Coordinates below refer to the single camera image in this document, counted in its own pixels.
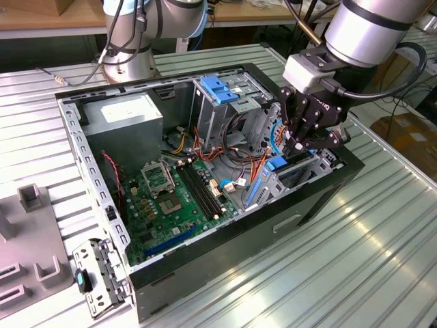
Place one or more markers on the wooden desk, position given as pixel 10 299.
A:
pixel 239 13

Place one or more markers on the blue expansion slot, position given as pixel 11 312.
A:
pixel 170 241

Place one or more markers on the metal optical drive cage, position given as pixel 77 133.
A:
pixel 211 119

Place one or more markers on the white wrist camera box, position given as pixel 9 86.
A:
pixel 300 73

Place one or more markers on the metal disk bay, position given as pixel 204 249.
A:
pixel 273 186

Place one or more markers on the grey parts rack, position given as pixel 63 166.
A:
pixel 30 239

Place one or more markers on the black open PC case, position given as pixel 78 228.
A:
pixel 239 246

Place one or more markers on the green motherboard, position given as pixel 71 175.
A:
pixel 177 222

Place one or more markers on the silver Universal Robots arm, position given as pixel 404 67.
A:
pixel 362 30

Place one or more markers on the silver metal cylinder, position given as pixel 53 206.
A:
pixel 428 23

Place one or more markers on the metal slat side table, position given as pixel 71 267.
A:
pixel 431 51

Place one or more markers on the hard disk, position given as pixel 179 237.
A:
pixel 274 163

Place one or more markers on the square chipset chip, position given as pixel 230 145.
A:
pixel 170 205

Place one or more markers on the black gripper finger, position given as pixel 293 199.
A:
pixel 290 109
pixel 327 140

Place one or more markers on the metal expansion slot bracket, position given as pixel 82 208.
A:
pixel 85 256

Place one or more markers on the flat brown cardboard box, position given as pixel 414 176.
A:
pixel 409 136

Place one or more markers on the grey power supply unit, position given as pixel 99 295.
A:
pixel 126 136

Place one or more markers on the black RAM slot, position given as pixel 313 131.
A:
pixel 193 191
pixel 201 191
pixel 197 191
pixel 205 191

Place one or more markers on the CPU socket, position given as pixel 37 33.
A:
pixel 158 179

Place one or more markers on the blue plastic drive latch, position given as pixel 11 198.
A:
pixel 213 89

